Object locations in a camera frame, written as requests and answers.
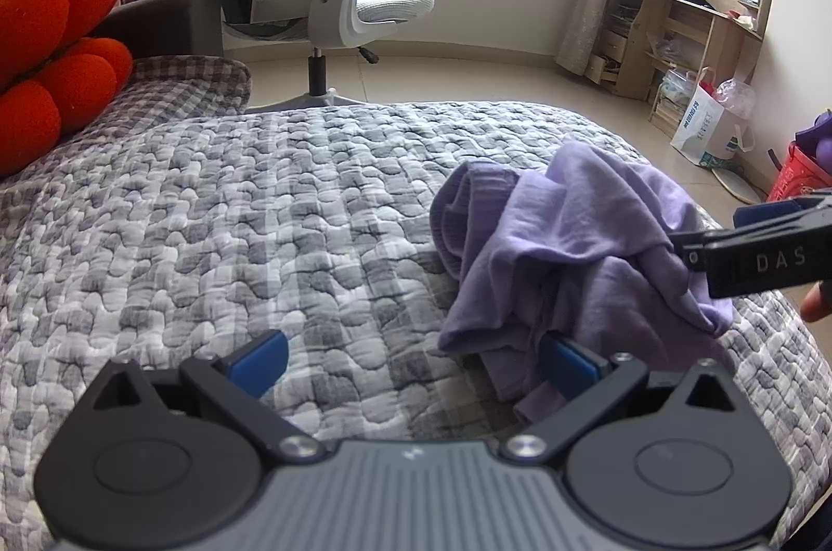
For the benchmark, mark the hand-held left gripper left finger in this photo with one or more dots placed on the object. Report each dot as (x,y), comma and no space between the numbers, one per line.
(260,359)

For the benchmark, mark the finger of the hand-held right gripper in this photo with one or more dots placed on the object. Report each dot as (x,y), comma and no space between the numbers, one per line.
(767,261)
(767,214)

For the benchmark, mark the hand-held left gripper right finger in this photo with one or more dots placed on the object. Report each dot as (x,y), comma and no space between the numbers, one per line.
(565,362)

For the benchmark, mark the purple shirt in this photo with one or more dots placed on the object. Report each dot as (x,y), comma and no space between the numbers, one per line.
(572,239)

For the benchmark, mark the person's right hand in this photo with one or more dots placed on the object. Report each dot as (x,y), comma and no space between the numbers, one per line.
(820,302)

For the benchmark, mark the round flat board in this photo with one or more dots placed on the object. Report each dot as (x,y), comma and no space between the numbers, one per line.
(738,183)

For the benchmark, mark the red basket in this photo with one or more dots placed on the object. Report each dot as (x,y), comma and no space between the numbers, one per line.
(803,174)

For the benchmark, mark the purple toy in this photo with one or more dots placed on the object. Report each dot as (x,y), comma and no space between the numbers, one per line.
(819,141)

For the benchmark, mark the white paper bag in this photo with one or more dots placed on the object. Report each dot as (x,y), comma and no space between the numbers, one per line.
(705,128)

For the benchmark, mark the clear plastic bag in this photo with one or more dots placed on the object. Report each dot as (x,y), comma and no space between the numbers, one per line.
(738,96)

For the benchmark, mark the grey checked quilted blanket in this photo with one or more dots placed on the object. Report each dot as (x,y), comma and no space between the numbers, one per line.
(195,213)

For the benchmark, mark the wooden shelf unit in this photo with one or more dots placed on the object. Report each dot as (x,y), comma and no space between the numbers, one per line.
(689,24)

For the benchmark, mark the orange pumpkin cushion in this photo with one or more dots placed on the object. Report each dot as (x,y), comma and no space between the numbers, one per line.
(71,89)
(39,18)

